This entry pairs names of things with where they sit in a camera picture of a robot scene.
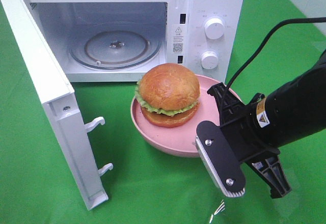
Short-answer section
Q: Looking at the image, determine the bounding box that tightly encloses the clear tape patch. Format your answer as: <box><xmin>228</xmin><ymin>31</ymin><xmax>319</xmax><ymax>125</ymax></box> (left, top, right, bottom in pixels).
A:
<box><xmin>274</xmin><ymin>168</ymin><xmax>302</xmax><ymax>218</ymax></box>
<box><xmin>203</xmin><ymin>183</ymin><xmax>245</xmax><ymax>224</ymax></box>

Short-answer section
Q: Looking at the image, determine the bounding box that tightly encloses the white microwave oven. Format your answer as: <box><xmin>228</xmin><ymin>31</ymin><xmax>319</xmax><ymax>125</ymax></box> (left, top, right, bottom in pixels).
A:
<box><xmin>24</xmin><ymin>0</ymin><xmax>243</xmax><ymax>82</ymax></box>

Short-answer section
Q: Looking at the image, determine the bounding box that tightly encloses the upper white microwave knob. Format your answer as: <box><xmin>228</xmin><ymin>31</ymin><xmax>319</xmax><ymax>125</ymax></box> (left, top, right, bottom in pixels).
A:
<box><xmin>204</xmin><ymin>17</ymin><xmax>225</xmax><ymax>40</ymax></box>

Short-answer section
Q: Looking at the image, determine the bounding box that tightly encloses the white microwave knob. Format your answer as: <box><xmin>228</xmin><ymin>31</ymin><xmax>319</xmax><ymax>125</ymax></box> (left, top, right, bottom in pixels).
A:
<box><xmin>204</xmin><ymin>17</ymin><xmax>225</xmax><ymax>40</ymax></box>
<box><xmin>201</xmin><ymin>51</ymin><xmax>219</xmax><ymax>70</ymax></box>

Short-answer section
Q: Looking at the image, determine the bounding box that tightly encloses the pink round plate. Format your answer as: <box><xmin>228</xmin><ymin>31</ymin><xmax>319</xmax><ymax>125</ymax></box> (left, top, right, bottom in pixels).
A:
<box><xmin>130</xmin><ymin>74</ymin><xmax>242</xmax><ymax>158</ymax></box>

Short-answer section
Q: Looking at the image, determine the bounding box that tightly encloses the clear tape patch right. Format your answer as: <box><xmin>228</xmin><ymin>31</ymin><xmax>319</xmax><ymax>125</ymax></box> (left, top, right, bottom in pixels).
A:
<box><xmin>274</xmin><ymin>168</ymin><xmax>302</xmax><ymax>218</ymax></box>

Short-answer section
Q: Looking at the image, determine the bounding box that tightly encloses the lower white microwave knob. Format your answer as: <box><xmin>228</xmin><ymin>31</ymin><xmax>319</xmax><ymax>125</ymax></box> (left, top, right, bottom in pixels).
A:
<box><xmin>201</xmin><ymin>51</ymin><xmax>219</xmax><ymax>70</ymax></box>

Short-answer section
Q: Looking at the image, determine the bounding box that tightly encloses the white microwave door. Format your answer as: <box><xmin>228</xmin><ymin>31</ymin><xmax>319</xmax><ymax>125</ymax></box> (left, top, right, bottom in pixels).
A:
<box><xmin>1</xmin><ymin>0</ymin><xmax>113</xmax><ymax>210</ymax></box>

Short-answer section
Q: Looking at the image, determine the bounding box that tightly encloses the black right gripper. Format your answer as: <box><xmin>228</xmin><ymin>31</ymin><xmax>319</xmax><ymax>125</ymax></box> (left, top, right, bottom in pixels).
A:
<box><xmin>207</xmin><ymin>82</ymin><xmax>292</xmax><ymax>199</ymax></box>

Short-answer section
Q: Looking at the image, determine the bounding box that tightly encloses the glass microwave turntable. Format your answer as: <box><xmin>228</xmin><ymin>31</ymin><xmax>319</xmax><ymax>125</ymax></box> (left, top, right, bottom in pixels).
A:
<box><xmin>70</xmin><ymin>30</ymin><xmax>161</xmax><ymax>70</ymax></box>

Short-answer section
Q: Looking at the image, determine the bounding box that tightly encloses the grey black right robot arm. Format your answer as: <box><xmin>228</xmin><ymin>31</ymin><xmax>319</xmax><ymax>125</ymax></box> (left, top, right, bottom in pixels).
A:
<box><xmin>196</xmin><ymin>54</ymin><xmax>325</xmax><ymax>199</ymax></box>

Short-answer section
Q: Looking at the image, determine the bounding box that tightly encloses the burger with lettuce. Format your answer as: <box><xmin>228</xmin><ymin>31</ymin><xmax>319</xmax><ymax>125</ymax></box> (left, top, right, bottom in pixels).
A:
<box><xmin>134</xmin><ymin>63</ymin><xmax>200</xmax><ymax>128</ymax></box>

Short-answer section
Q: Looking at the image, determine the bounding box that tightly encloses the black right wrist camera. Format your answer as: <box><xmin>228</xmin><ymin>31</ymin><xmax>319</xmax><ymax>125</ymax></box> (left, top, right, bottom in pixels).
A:
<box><xmin>195</xmin><ymin>121</ymin><xmax>246</xmax><ymax>198</ymax></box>

